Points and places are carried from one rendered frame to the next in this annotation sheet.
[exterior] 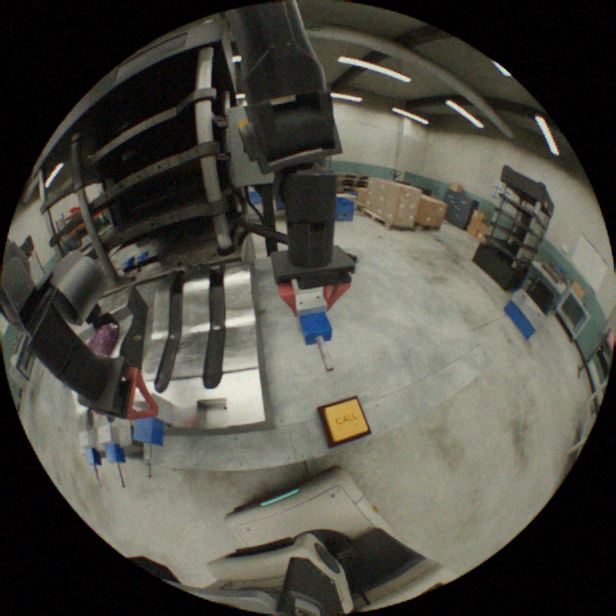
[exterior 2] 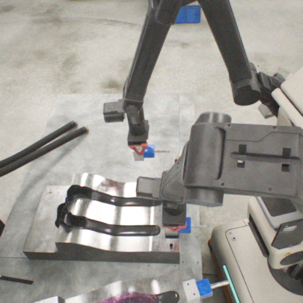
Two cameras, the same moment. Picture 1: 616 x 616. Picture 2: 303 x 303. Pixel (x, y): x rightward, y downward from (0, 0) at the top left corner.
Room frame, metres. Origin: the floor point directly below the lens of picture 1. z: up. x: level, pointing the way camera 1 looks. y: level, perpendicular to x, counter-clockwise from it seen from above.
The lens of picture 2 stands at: (-0.12, 0.71, 1.79)
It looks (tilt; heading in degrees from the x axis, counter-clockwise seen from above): 48 degrees down; 291
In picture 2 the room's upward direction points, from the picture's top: 5 degrees counter-clockwise
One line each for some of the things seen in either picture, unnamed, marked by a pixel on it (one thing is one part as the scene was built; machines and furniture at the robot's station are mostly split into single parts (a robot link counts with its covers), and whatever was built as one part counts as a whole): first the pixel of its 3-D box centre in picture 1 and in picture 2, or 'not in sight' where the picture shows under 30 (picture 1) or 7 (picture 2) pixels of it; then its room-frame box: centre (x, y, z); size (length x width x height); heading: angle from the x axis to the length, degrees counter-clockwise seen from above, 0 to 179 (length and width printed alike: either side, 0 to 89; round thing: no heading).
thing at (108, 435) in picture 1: (115, 458); (206, 287); (-0.12, 0.38, 0.86); 0.13 x 0.05 x 0.05; 31
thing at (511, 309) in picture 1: (522, 316); (175, 7); (0.87, -3.02, 0.11); 0.61 x 0.41 x 0.22; 11
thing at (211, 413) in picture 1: (216, 415); not in sight; (0.04, 0.15, 0.87); 0.05 x 0.05 x 0.04; 14
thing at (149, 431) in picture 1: (148, 436); (187, 225); (-0.03, 0.23, 0.92); 0.13 x 0.05 x 0.05; 13
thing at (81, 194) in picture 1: (94, 237); not in sight; (0.59, 1.12, 1.10); 0.05 x 0.05 x 1.30
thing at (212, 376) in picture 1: (190, 310); (106, 211); (0.24, 0.25, 0.92); 0.35 x 0.16 x 0.09; 14
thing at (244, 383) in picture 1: (204, 319); (105, 216); (0.25, 0.25, 0.87); 0.50 x 0.26 x 0.14; 14
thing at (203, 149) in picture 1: (140, 192); not in sight; (0.97, 1.03, 1.20); 1.29 x 0.83 x 0.19; 104
